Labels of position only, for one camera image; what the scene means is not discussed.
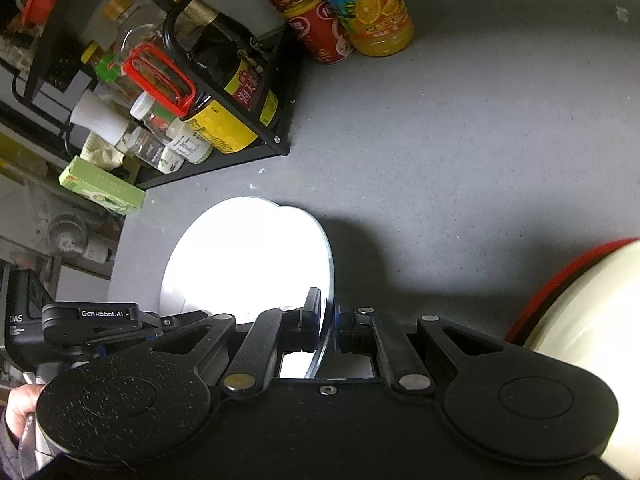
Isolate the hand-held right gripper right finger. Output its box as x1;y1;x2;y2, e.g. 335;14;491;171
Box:
332;304;507;394

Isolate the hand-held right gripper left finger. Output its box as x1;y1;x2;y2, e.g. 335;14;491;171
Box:
145;287;324;394

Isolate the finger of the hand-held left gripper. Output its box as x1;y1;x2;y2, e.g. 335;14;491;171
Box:
145;310;210;334

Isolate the white plate crossed cutlery print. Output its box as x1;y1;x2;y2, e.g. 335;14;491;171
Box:
159;198;337;380

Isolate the red bowl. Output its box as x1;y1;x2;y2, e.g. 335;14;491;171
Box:
504;236;640;347

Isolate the cream ceramic bowl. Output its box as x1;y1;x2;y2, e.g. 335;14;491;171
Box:
522;240;640;480

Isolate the person's left hand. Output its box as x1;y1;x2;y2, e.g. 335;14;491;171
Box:
0;384;47;461

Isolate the small white fan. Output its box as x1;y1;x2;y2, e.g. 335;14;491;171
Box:
47;212;119;264

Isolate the green carton box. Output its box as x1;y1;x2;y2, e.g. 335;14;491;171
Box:
58;154;147;216

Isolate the black metal rack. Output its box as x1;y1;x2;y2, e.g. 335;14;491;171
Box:
0;0;307;192

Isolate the white bottle green label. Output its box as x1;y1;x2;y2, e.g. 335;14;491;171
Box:
157;117;214;175

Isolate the crumpled pale cloth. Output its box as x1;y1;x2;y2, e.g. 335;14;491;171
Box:
79;132;126;171

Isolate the small clear bottle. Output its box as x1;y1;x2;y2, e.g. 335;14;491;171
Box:
122;127;166;167

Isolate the white paper cup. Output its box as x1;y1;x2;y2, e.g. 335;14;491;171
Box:
69;88;130;144

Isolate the white-capped clear jar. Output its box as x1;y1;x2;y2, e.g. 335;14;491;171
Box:
129;90;176;134

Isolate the dark sauce bottle gold neck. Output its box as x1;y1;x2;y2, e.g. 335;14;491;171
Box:
165;0;280;129

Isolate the green-capped bottle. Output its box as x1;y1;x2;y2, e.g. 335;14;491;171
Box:
93;54;131;96

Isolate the orange juice bottle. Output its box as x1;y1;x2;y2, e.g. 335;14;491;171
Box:
300;0;416;58

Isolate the gold-lidded jar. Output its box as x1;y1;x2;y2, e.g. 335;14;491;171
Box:
99;0;139;31

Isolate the red-handled jug yellow label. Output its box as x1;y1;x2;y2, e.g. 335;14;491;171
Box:
95;41;264;157

